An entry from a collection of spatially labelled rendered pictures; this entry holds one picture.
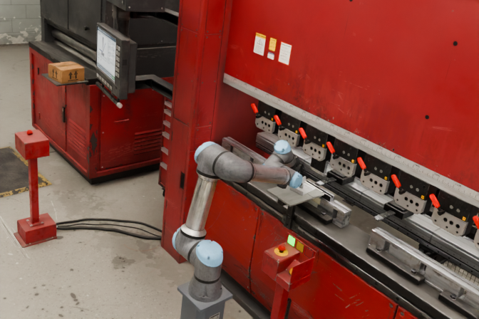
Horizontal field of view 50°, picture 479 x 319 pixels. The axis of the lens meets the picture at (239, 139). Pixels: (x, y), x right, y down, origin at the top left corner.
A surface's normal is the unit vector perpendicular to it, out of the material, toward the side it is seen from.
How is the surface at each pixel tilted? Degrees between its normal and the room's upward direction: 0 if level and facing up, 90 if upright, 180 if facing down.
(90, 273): 0
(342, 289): 90
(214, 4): 90
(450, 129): 90
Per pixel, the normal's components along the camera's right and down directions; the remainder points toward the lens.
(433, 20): -0.76, 0.16
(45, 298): 0.12, -0.91
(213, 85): 0.63, 0.37
